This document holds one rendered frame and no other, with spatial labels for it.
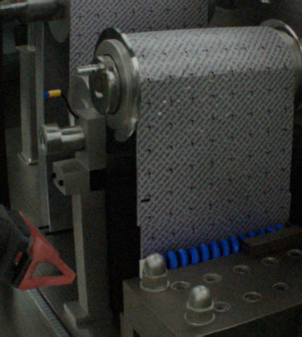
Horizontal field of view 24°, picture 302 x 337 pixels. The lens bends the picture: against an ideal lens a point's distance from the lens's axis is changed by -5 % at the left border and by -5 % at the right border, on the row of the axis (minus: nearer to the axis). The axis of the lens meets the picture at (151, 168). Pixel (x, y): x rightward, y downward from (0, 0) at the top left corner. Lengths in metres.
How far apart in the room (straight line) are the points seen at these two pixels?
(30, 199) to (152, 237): 0.58
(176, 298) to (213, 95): 0.26
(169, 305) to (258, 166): 0.25
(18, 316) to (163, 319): 0.32
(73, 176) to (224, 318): 0.28
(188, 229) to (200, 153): 0.10
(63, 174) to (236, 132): 0.23
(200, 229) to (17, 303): 0.32
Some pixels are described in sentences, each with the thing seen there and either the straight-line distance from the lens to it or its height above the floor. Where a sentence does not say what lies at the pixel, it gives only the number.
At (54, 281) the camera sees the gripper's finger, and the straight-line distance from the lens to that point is 0.87.
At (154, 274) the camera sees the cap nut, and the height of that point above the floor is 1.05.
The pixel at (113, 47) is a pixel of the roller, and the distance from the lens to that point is 0.89.
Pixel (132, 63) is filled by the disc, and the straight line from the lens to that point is 0.86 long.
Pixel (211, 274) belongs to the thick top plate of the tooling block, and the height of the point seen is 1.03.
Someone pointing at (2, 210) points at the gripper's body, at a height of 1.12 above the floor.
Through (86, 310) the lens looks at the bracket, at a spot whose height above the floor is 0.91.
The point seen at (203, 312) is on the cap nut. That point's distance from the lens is 0.80.
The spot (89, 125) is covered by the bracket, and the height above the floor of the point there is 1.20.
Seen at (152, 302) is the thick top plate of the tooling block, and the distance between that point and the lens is 0.86.
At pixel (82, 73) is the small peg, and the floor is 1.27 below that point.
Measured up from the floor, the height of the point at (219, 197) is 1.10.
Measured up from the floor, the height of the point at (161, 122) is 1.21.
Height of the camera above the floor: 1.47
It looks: 21 degrees down
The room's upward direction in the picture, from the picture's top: straight up
